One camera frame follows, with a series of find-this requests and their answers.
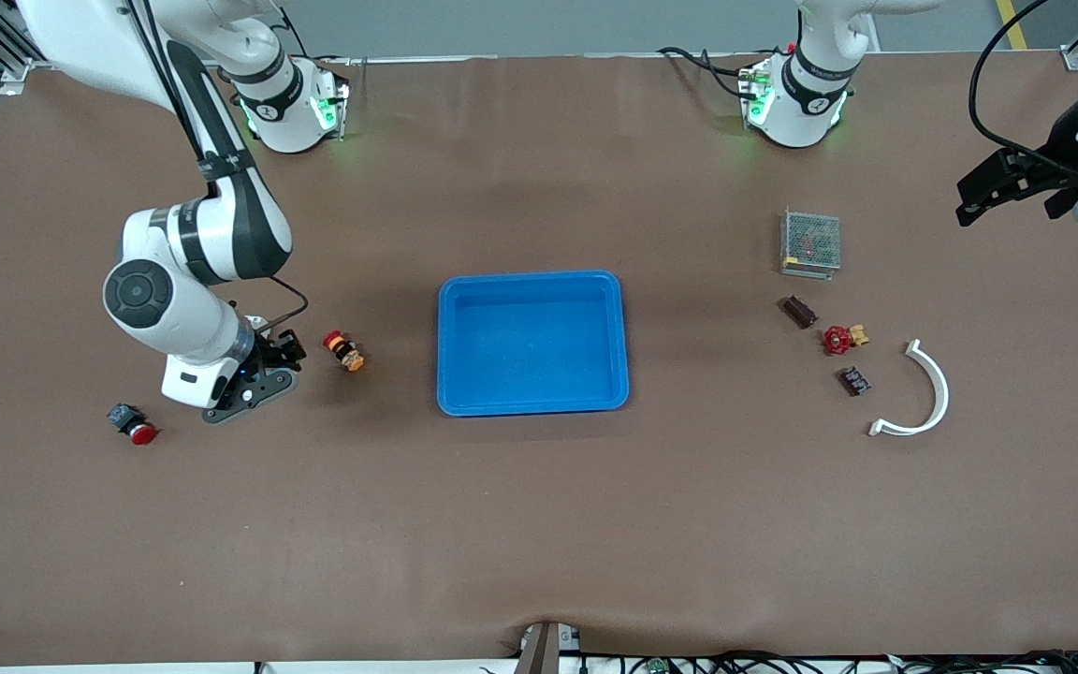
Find red orange emergency stop switch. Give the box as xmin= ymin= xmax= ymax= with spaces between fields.
xmin=322 ymin=330 xmax=366 ymax=373

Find red push button dark body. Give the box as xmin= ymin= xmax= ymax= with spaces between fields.
xmin=107 ymin=403 xmax=159 ymax=447

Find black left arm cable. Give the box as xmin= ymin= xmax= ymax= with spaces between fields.
xmin=969 ymin=0 xmax=1078 ymax=181

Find black left base cables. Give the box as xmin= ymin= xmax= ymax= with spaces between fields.
xmin=659 ymin=45 xmax=757 ymax=99

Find metal mesh power supply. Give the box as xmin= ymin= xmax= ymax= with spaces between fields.
xmin=779 ymin=208 xmax=842 ymax=280

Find black right base cable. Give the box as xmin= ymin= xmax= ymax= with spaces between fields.
xmin=279 ymin=7 xmax=353 ymax=66

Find black cable bundle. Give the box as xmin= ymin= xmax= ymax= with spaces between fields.
xmin=478 ymin=649 xmax=1078 ymax=674

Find white curved plastic bracket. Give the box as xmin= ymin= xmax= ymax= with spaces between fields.
xmin=867 ymin=339 xmax=951 ymax=438

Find brown table cover sheet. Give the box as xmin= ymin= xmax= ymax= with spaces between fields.
xmin=0 ymin=51 xmax=1078 ymax=667

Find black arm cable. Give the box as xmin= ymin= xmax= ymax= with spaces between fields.
xmin=969 ymin=0 xmax=1078 ymax=181
xmin=127 ymin=0 xmax=310 ymax=330

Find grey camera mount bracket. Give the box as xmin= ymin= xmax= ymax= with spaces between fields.
xmin=513 ymin=621 xmax=583 ymax=674

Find blue plastic tray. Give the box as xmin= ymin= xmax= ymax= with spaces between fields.
xmin=436 ymin=271 xmax=631 ymax=418

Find brass valve red handwheel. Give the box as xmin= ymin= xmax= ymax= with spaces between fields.
xmin=821 ymin=324 xmax=870 ymax=357

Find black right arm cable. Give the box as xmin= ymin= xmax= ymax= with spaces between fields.
xmin=127 ymin=0 xmax=310 ymax=330

